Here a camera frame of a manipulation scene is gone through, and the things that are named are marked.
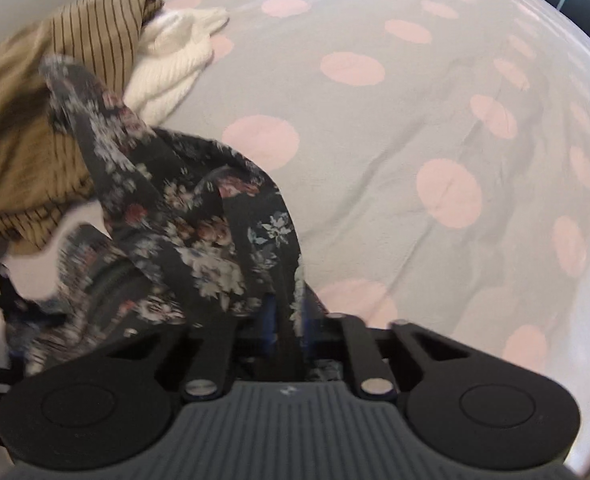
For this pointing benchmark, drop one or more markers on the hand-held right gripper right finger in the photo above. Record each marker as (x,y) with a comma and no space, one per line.
(311,332)

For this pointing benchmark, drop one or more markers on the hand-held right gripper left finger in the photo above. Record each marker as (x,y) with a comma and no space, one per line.
(270,325)

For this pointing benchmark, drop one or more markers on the dark floral pants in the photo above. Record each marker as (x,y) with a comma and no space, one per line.
(200,240)

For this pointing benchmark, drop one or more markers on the tan striped garment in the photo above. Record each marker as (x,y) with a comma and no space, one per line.
(35,110)

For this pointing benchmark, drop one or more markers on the bed with pink dotted sheet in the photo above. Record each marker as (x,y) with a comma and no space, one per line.
(400,110)

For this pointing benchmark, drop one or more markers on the white knit garment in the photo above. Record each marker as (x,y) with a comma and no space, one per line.
(175,60)

